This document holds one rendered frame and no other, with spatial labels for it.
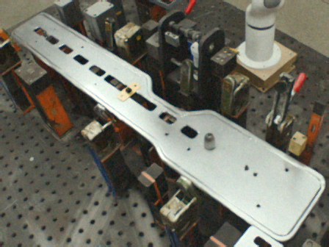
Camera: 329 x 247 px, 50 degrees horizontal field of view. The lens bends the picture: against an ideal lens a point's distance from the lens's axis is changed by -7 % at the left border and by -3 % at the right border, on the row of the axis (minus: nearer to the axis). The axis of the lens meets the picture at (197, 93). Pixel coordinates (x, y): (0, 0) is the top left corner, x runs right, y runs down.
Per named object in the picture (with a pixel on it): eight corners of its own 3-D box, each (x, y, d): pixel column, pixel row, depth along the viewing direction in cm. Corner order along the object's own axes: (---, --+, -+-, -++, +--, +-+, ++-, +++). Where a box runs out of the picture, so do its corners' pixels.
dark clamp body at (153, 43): (153, 113, 152) (136, 41, 124) (175, 94, 159) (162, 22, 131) (172, 126, 147) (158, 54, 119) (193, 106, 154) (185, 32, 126)
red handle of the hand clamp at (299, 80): (268, 119, 100) (296, 69, 100) (269, 120, 102) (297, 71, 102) (280, 126, 98) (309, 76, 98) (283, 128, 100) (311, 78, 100)
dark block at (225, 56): (214, 140, 141) (209, 58, 110) (225, 129, 144) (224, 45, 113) (225, 146, 139) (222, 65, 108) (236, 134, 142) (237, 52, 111)
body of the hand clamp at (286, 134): (258, 182, 127) (265, 120, 101) (269, 169, 131) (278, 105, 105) (272, 191, 124) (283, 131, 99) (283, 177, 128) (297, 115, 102)
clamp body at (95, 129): (102, 188, 130) (70, 131, 104) (126, 165, 136) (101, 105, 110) (119, 203, 125) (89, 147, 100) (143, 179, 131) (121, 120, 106)
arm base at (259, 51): (251, 34, 169) (252, 1, 155) (288, 49, 160) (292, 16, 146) (228, 58, 160) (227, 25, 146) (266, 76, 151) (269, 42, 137)
